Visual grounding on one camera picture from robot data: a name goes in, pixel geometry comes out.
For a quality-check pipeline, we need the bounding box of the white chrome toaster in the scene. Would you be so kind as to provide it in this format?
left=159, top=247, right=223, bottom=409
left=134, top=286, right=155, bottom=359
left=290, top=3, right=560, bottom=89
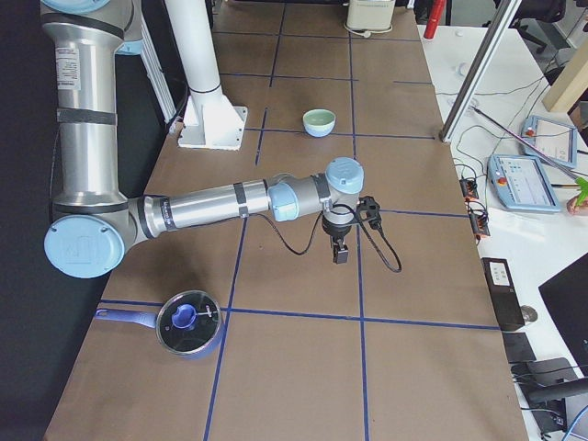
left=345, top=0, right=395, bottom=38

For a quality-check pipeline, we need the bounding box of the orange black connector block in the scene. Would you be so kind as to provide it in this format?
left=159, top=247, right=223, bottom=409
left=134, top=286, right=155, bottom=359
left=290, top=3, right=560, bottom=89
left=468, top=201, right=491, bottom=240
left=459, top=177, right=479, bottom=202

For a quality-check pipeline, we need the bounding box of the blue bowl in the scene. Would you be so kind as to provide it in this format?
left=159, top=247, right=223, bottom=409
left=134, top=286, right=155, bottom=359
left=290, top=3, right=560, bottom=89
left=303, top=120, right=335, bottom=138

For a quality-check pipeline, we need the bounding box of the blue teach pendant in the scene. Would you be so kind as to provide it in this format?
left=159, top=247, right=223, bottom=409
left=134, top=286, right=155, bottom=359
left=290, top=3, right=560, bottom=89
left=521, top=115, right=578, bottom=169
left=488, top=154, right=561, bottom=213

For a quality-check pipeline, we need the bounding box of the orange black connector block far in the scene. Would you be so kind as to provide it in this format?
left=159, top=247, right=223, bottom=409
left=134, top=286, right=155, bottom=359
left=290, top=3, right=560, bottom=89
left=459, top=177, right=479, bottom=202

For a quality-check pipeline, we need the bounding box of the black monitor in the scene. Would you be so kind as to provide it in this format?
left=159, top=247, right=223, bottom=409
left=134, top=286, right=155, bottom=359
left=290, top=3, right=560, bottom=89
left=538, top=255, right=588, bottom=375

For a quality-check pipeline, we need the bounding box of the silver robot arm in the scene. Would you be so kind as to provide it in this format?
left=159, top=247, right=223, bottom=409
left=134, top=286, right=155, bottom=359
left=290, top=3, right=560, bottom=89
left=40, top=1, right=364, bottom=278

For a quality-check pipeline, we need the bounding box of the blue saucepan with glass lid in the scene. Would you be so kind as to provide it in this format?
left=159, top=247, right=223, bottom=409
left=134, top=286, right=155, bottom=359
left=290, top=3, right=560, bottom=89
left=95, top=290, right=225, bottom=359

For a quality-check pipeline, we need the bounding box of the green handled reacher grabber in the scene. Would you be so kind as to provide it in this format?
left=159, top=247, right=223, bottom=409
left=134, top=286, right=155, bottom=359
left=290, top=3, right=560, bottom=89
left=469, top=103, right=588, bottom=203

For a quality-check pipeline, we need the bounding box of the aluminium frame post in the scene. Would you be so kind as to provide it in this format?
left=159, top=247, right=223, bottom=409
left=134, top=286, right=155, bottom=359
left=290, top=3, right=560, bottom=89
left=439, top=0, right=522, bottom=142

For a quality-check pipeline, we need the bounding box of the green bowl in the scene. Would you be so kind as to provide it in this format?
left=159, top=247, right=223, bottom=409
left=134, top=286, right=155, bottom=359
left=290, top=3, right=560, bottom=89
left=302, top=108, right=336, bottom=131

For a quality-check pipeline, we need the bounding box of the white pedestal column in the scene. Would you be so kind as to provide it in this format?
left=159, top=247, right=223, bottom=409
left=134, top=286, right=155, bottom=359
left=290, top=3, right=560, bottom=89
left=165, top=0, right=248, bottom=151

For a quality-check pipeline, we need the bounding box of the near blue teach pendant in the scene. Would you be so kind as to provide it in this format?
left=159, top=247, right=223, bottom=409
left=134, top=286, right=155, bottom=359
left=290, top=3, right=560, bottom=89
left=488, top=154, right=561, bottom=213

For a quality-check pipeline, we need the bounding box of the black camera cable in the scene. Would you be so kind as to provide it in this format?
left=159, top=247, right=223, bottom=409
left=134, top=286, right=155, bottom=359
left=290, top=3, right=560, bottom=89
left=254, top=201, right=402, bottom=274

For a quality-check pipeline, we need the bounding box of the far blue teach pendant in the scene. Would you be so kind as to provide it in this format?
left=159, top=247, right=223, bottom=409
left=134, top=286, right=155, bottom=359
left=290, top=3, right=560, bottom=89
left=521, top=115, right=578, bottom=169

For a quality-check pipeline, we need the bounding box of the red cylinder bottle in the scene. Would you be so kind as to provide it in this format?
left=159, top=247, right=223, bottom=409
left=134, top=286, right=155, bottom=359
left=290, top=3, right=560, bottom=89
left=424, top=0, right=447, bottom=40

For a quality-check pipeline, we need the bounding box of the black power adapter box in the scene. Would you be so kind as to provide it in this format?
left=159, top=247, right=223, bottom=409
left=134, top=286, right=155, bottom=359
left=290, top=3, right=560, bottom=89
left=481, top=257, right=525, bottom=332

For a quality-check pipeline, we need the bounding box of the orange black connector block near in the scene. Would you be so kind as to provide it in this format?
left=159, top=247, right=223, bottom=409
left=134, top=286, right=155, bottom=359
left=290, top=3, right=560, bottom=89
left=468, top=201, right=491, bottom=240

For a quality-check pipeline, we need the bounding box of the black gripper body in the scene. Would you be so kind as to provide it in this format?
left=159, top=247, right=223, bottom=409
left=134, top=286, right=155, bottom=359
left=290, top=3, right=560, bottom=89
left=322, top=212, right=356, bottom=246

